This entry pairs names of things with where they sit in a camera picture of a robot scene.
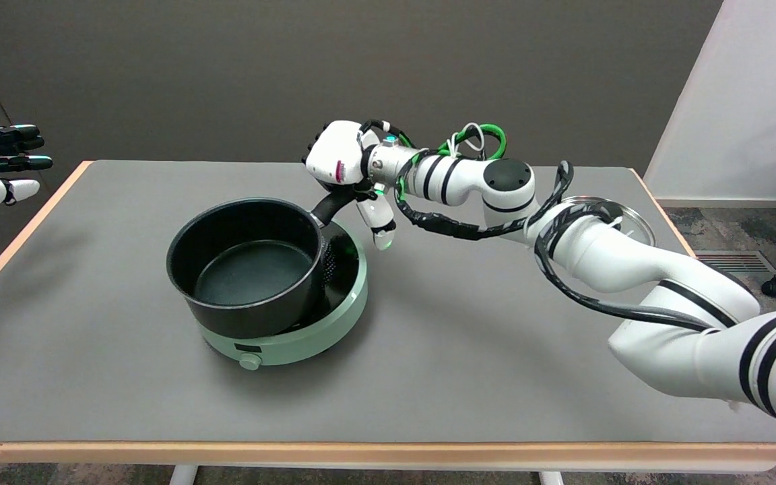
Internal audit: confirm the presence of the floor vent grille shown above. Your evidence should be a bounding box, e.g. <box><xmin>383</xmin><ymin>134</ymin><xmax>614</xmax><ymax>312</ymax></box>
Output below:
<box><xmin>693</xmin><ymin>251</ymin><xmax>776</xmax><ymax>276</ymax></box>

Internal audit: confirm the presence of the green induction cooker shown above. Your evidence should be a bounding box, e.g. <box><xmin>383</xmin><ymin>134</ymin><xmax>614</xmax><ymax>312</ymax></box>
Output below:
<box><xmin>196</xmin><ymin>219</ymin><xmax>368</xmax><ymax>371</ymax></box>

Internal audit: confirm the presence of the black pot with handle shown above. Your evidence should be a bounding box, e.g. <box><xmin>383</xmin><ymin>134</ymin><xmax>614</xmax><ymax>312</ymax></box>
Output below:
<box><xmin>166</xmin><ymin>189</ymin><xmax>355</xmax><ymax>340</ymax></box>

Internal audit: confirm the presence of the grey table mat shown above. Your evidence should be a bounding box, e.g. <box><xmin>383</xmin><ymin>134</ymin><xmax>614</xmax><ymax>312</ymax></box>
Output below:
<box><xmin>0</xmin><ymin>160</ymin><xmax>776</xmax><ymax>444</ymax></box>

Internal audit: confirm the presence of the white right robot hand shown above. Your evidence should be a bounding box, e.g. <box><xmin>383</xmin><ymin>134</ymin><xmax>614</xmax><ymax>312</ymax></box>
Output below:
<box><xmin>302</xmin><ymin>120</ymin><xmax>397</xmax><ymax>251</ymax></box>

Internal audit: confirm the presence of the black taped cable bundle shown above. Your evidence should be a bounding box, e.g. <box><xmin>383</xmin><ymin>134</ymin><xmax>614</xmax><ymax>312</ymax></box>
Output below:
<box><xmin>393</xmin><ymin>160</ymin><xmax>719</xmax><ymax>332</ymax></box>

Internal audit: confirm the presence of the glass lid with black knob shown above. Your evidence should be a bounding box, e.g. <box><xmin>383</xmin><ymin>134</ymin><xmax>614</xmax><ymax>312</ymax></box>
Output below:
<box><xmin>563</xmin><ymin>195</ymin><xmax>656</xmax><ymax>247</ymax></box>

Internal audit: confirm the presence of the green cable loop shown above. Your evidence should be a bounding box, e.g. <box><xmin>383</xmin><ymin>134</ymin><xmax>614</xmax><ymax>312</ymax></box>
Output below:
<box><xmin>398</xmin><ymin>123</ymin><xmax>507</xmax><ymax>199</ymax></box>

